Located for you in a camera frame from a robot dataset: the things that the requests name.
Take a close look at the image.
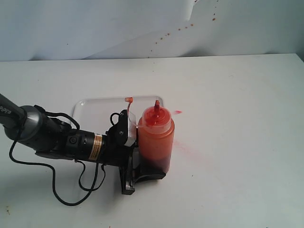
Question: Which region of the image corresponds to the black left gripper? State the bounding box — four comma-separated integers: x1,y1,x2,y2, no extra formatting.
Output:
101,129,166,196

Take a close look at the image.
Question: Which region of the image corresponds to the red sauce squeeze bottle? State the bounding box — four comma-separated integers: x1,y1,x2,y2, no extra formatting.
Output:
125,97,175,173

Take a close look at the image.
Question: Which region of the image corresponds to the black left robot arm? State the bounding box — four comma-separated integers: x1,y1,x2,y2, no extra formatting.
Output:
0,95,166,195

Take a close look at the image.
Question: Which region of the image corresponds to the white rectangular plastic tray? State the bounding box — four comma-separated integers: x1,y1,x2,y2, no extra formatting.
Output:
72,95,164,125

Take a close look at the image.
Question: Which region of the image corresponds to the white backdrop cloth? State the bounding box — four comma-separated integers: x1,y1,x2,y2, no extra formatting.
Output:
0,0,304,61

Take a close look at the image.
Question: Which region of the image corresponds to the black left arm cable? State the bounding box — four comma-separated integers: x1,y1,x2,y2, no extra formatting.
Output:
9,111,106,207

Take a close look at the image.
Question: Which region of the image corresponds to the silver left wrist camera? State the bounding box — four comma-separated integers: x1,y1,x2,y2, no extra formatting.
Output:
110,109,137,147

